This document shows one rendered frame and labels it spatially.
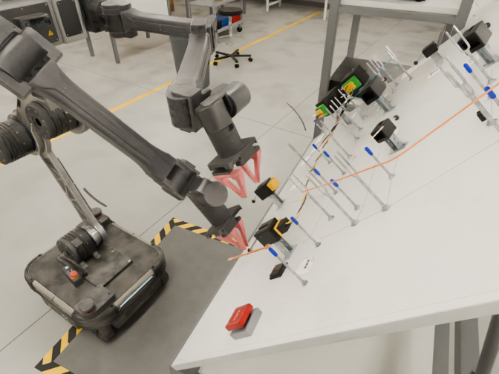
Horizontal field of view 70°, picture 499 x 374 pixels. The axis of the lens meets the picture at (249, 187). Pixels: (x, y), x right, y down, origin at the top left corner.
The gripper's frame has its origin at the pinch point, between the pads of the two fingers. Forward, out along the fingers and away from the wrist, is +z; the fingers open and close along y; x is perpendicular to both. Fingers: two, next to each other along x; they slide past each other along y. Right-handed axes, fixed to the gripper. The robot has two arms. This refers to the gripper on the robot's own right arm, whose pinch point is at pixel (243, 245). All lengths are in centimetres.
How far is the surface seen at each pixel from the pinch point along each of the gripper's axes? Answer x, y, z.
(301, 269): -20.7, -7.5, 3.7
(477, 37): -56, 42, -10
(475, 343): -38, 4, 41
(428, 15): -36, 100, -10
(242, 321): -14.4, -21.6, 2.0
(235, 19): 307, 504, -111
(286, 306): -22.0, -16.9, 3.7
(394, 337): -14, 9, 47
